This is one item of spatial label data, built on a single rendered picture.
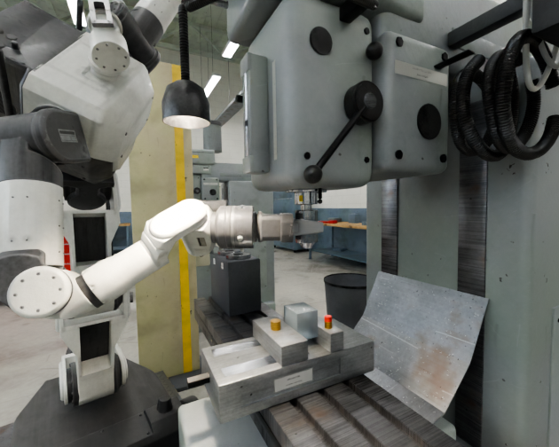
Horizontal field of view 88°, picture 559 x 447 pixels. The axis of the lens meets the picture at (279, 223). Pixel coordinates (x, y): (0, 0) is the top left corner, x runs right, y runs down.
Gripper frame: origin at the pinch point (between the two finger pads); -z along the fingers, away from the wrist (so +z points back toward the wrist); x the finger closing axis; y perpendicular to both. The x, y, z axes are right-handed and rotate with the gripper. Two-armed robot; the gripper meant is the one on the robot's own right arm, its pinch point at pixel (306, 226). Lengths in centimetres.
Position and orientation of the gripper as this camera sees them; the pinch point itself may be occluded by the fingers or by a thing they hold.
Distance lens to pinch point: 61.0
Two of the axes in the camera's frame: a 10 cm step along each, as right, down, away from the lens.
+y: 0.1, 10.0, 0.6
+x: -0.3, -0.6, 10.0
